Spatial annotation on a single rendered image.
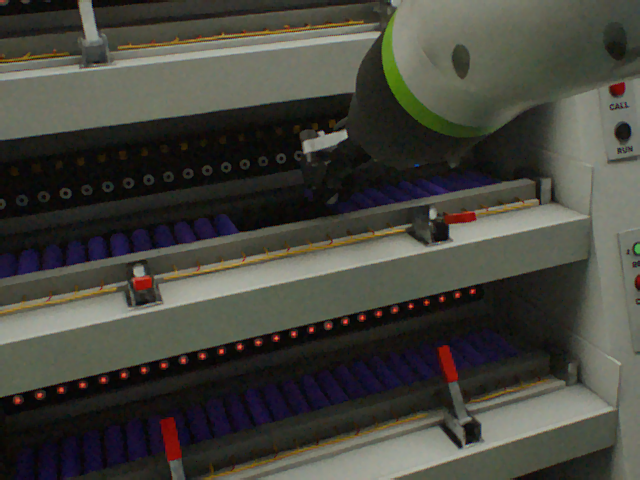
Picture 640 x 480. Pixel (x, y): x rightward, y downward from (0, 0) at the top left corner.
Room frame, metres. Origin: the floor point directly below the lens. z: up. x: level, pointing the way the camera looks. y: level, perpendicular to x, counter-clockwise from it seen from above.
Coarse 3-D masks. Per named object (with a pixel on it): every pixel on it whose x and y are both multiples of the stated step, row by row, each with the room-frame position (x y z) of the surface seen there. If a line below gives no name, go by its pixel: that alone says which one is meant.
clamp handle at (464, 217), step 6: (432, 210) 0.62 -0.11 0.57; (432, 216) 0.63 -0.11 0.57; (444, 216) 0.59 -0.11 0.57; (450, 216) 0.58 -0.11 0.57; (456, 216) 0.57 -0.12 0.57; (462, 216) 0.56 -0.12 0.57; (468, 216) 0.56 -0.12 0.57; (474, 216) 0.56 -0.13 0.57; (432, 222) 0.62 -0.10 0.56; (438, 222) 0.61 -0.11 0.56; (450, 222) 0.58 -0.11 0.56; (456, 222) 0.57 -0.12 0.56; (462, 222) 0.56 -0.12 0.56
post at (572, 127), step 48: (576, 96) 0.66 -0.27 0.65; (480, 144) 0.83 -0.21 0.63; (528, 144) 0.74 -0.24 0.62; (576, 144) 0.67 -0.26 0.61; (624, 192) 0.67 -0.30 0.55; (528, 288) 0.78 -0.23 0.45; (576, 288) 0.70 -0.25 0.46; (624, 288) 0.67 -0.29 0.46; (624, 336) 0.66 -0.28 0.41; (624, 384) 0.66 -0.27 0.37; (624, 432) 0.66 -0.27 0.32
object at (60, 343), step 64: (192, 192) 0.73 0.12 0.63; (576, 192) 0.67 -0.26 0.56; (320, 256) 0.62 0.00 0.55; (384, 256) 0.61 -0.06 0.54; (448, 256) 0.62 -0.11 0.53; (512, 256) 0.64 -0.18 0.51; (576, 256) 0.67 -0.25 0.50; (0, 320) 0.55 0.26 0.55; (64, 320) 0.54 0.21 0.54; (128, 320) 0.54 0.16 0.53; (192, 320) 0.55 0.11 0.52; (256, 320) 0.57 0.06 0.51; (320, 320) 0.59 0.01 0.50; (0, 384) 0.52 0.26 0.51
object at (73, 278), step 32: (480, 192) 0.68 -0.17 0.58; (512, 192) 0.69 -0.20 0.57; (288, 224) 0.64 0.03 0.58; (320, 224) 0.63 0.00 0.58; (352, 224) 0.64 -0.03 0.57; (384, 224) 0.65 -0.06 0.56; (128, 256) 0.59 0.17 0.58; (160, 256) 0.59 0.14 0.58; (192, 256) 0.60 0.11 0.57; (224, 256) 0.61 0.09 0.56; (0, 288) 0.56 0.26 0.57; (32, 288) 0.56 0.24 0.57; (64, 288) 0.57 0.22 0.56
